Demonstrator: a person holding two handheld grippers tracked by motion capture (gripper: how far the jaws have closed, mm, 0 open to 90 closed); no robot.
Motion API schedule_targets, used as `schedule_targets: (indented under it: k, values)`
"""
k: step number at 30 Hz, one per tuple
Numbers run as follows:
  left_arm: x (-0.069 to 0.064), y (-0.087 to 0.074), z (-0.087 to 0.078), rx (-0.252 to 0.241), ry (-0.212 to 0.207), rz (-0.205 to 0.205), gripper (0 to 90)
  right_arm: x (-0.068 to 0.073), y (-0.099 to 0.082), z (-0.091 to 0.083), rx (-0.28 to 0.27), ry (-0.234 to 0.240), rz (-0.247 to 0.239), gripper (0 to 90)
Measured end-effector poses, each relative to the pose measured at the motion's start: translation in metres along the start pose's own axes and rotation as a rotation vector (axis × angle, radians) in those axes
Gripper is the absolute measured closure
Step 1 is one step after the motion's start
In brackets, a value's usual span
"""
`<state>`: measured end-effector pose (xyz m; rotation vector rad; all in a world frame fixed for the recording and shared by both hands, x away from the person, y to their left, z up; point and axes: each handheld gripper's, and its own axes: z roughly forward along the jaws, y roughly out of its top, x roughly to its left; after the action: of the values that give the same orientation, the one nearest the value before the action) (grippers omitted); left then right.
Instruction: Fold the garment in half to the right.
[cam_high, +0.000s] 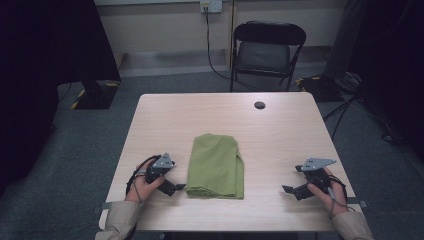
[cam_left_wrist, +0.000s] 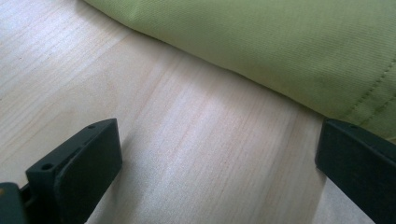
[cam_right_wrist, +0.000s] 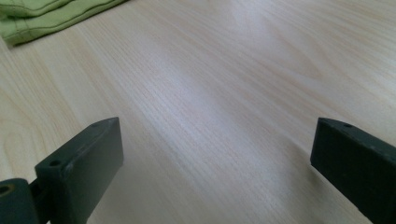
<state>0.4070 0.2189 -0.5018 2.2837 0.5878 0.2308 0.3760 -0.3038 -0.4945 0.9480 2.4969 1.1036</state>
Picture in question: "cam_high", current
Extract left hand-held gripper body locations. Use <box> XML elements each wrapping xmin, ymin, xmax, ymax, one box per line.
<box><xmin>145</xmin><ymin>152</ymin><xmax>176</xmax><ymax>184</ymax></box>

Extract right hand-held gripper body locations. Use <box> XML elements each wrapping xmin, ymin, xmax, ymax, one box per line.
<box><xmin>295</xmin><ymin>157</ymin><xmax>338</xmax><ymax>193</ymax></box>

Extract green long-sleeved shirt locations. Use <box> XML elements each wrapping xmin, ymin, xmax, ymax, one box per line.
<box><xmin>185</xmin><ymin>133</ymin><xmax>245</xmax><ymax>200</ymax></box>

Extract person's left hand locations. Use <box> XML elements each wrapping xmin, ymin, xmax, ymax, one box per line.
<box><xmin>124</xmin><ymin>159</ymin><xmax>166</xmax><ymax>204</ymax></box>

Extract person's right hand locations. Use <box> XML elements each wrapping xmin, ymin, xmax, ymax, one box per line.
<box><xmin>307</xmin><ymin>167</ymin><xmax>349</xmax><ymax>219</ymax></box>

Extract black stand legs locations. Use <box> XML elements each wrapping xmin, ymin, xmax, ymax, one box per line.
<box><xmin>322</xmin><ymin>94</ymin><xmax>363</xmax><ymax>141</ymax></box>

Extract black striped stand base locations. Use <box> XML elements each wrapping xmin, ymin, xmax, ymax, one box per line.
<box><xmin>70</xmin><ymin>79</ymin><xmax>122</xmax><ymax>111</ymax></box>
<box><xmin>297</xmin><ymin>75</ymin><xmax>344</xmax><ymax>103</ymax></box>

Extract grey curtain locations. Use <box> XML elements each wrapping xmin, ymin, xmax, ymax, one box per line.
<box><xmin>322</xmin><ymin>0</ymin><xmax>366</xmax><ymax>80</ymax></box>

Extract black curtain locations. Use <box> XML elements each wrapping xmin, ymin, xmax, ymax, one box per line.
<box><xmin>0</xmin><ymin>0</ymin><xmax>122</xmax><ymax>198</ymax></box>
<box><xmin>346</xmin><ymin>0</ymin><xmax>424</xmax><ymax>161</ymax></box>

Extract black folding chair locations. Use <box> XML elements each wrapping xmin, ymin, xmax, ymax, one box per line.
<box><xmin>229</xmin><ymin>20</ymin><xmax>308</xmax><ymax>93</ymax></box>

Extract right hand-held gripper cable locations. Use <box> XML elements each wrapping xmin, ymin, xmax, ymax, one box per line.
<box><xmin>328</xmin><ymin>174</ymin><xmax>357</xmax><ymax>221</ymax></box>

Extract coiled floor cables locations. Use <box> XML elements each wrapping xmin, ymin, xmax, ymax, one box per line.
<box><xmin>341</xmin><ymin>71</ymin><xmax>363</xmax><ymax>95</ymax></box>

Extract black wall socket cable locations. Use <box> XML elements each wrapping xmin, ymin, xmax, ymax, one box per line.
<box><xmin>203</xmin><ymin>6</ymin><xmax>254</xmax><ymax>93</ymax></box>

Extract white wall socket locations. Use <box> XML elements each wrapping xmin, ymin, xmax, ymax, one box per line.
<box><xmin>199</xmin><ymin>0</ymin><xmax>223</xmax><ymax>14</ymax></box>

